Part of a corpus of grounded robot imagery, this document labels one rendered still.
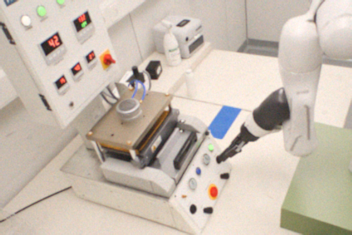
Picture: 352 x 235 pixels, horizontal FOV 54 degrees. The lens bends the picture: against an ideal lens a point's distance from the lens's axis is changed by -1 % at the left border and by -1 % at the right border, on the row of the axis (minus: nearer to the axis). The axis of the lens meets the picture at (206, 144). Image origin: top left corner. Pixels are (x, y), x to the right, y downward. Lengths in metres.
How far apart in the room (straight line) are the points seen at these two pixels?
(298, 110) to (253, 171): 0.52
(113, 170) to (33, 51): 0.43
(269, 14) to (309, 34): 2.69
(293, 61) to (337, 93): 0.96
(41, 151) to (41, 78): 0.68
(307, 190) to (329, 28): 0.60
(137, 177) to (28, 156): 0.67
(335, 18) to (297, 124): 0.32
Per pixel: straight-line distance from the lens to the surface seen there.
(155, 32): 2.09
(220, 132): 1.56
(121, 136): 1.10
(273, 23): 3.54
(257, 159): 1.43
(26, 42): 1.02
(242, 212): 1.27
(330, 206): 1.17
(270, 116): 1.03
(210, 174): 1.28
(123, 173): 1.14
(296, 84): 0.90
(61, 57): 1.10
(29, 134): 1.63
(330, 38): 0.76
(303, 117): 0.95
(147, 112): 1.16
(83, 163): 1.34
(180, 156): 1.12
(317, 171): 1.25
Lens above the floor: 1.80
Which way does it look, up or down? 44 degrees down
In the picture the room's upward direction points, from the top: 9 degrees counter-clockwise
